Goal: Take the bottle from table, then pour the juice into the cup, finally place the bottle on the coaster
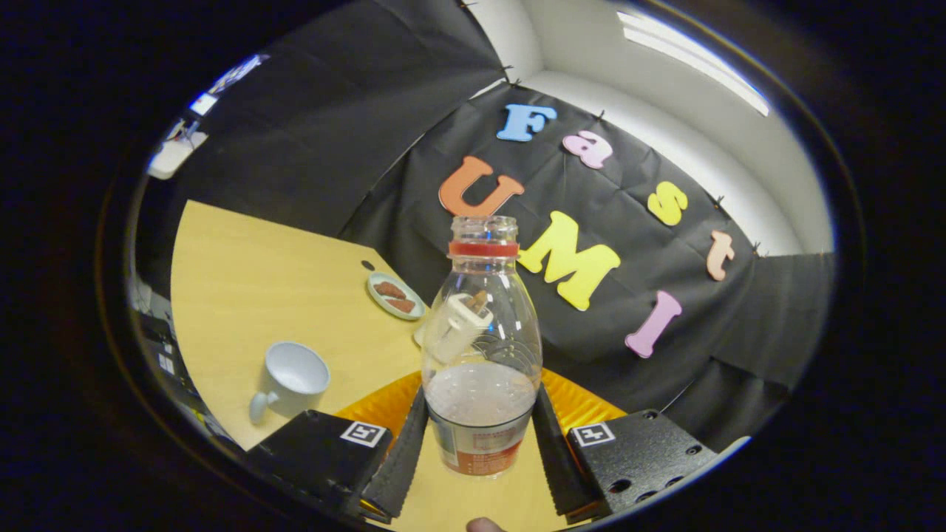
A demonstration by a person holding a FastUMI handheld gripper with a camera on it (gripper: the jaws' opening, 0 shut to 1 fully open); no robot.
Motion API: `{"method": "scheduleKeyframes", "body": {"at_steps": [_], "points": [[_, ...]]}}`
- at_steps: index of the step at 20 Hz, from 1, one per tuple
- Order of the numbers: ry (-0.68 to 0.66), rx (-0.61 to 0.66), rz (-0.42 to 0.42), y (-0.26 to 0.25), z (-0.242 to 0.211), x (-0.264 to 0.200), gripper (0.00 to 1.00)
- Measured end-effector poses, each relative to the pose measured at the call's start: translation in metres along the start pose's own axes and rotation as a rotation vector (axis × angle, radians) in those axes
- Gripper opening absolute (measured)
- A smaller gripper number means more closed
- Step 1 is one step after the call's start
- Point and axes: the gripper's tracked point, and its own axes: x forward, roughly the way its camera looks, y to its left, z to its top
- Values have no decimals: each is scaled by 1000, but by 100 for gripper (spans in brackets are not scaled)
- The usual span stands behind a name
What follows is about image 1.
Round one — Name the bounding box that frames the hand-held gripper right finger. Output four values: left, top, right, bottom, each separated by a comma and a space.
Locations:
532, 368, 719, 524

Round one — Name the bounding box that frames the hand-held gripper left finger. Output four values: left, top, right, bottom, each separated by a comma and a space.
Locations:
246, 371, 429, 524

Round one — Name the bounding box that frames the white cup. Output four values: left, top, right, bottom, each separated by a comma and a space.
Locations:
248, 341, 331, 426

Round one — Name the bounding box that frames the clear juice bottle red label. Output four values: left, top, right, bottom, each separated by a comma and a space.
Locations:
420, 216, 544, 477

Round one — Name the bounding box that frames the wooden table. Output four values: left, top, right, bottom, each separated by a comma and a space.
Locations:
170, 199, 592, 532

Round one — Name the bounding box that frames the white toaster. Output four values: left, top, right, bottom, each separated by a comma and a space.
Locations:
414, 292, 494, 364

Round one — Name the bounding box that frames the small green plate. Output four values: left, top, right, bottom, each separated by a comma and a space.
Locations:
367, 271, 427, 321

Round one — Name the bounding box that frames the long ceiling light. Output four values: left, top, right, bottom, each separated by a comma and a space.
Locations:
617, 11, 771, 117

